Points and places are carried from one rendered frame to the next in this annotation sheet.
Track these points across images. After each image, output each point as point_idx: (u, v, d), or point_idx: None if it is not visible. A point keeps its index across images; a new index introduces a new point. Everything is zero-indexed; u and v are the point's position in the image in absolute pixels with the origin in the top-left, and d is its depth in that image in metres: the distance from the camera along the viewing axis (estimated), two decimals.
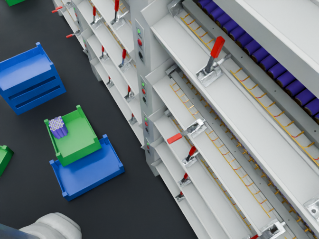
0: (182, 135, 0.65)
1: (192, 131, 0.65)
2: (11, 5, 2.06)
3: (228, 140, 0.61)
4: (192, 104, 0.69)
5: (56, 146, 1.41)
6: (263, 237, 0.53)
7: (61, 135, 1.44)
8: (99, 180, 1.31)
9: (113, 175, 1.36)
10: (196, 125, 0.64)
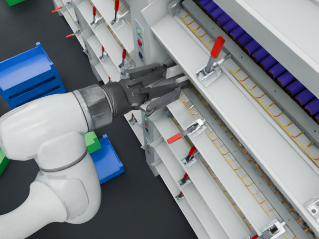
0: (182, 135, 0.65)
1: (192, 131, 0.65)
2: (11, 5, 2.06)
3: (228, 140, 0.61)
4: (192, 104, 0.69)
5: None
6: (263, 237, 0.53)
7: None
8: (99, 180, 1.31)
9: (113, 175, 1.36)
10: (196, 125, 0.64)
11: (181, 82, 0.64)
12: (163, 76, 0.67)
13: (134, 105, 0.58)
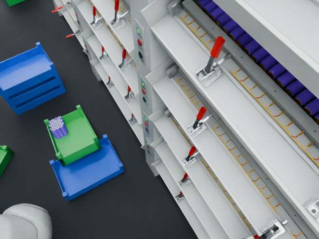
0: (198, 120, 0.62)
1: (197, 126, 0.64)
2: (11, 5, 2.06)
3: (235, 135, 0.61)
4: (192, 104, 0.69)
5: (56, 146, 1.41)
6: (265, 236, 0.52)
7: (61, 135, 1.44)
8: (99, 180, 1.31)
9: (113, 175, 1.36)
10: (203, 122, 0.65)
11: None
12: None
13: None
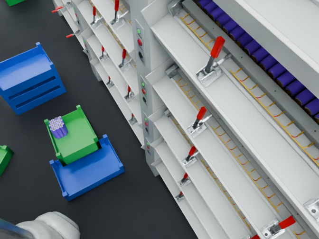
0: (198, 120, 0.62)
1: (197, 126, 0.64)
2: (11, 5, 2.06)
3: (235, 135, 0.61)
4: (192, 104, 0.69)
5: (56, 146, 1.41)
6: (277, 228, 0.52)
7: (61, 135, 1.44)
8: (99, 180, 1.31)
9: (113, 175, 1.36)
10: (203, 122, 0.65)
11: None
12: None
13: None
